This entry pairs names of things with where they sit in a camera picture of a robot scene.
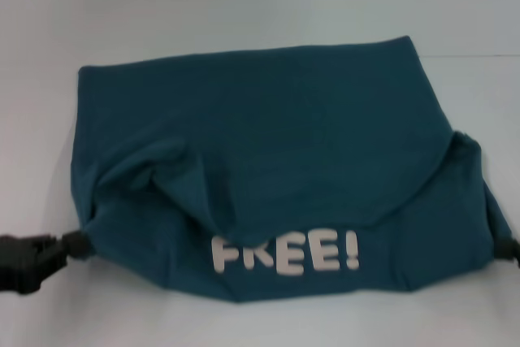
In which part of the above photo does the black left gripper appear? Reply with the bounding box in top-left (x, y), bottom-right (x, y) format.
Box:
top-left (0, 231), bottom-right (89, 295)

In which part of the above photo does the blue T-shirt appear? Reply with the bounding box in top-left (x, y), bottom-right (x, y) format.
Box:
top-left (69, 34), bottom-right (520, 306)

